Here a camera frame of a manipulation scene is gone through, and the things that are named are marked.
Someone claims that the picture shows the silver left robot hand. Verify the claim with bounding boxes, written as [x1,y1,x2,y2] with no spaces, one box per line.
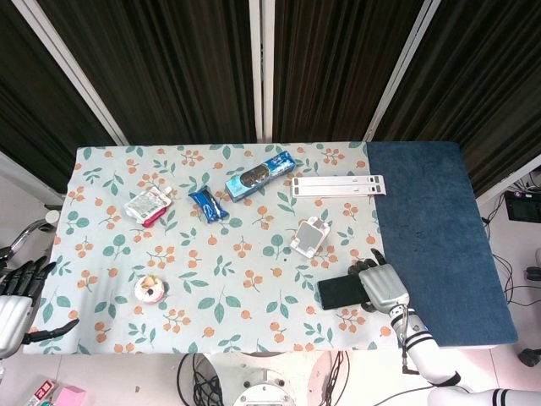
[0,255,80,360]

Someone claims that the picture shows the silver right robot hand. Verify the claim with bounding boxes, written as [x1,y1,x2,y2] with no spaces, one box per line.
[347,248,411,315]

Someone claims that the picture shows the black smartphone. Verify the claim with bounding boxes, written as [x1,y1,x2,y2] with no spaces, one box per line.
[316,273,371,312]

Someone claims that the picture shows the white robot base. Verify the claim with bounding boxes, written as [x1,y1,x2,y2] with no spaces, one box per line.
[181,350,352,406]

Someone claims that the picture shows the white folding phone stand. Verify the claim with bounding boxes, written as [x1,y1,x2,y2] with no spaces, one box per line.
[289,216,331,258]

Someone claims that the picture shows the dark blue table cloth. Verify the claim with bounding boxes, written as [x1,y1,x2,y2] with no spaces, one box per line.
[363,141,519,348]

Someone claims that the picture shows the pink box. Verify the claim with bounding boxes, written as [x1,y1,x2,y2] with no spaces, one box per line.
[52,385,88,406]

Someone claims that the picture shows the pink strawberry donut toy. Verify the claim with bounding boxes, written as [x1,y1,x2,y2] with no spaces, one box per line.
[134,273,167,305]

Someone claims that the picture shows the blue toothpaste box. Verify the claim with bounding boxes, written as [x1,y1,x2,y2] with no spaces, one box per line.
[224,152,297,203]

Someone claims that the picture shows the pink snack packet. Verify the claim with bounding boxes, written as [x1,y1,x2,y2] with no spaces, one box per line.
[141,210,167,228]

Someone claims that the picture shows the floral fruit print tablecloth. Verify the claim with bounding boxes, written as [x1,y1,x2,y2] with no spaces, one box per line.
[21,141,381,355]

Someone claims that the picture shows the silver spout pouch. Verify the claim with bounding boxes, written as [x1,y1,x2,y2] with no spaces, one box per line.
[123,186,174,222]

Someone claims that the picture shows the blue cookie packet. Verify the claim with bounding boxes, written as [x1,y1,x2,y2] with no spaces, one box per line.
[188,185,230,224]

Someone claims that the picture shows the dark pleated curtain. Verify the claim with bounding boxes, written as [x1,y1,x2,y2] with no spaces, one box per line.
[0,0,541,200]

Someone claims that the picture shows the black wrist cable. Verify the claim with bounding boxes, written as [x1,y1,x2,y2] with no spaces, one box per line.
[399,308,422,377]

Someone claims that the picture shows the white metal frame post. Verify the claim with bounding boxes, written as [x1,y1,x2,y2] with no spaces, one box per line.
[248,0,276,144]
[365,0,443,143]
[10,0,130,146]

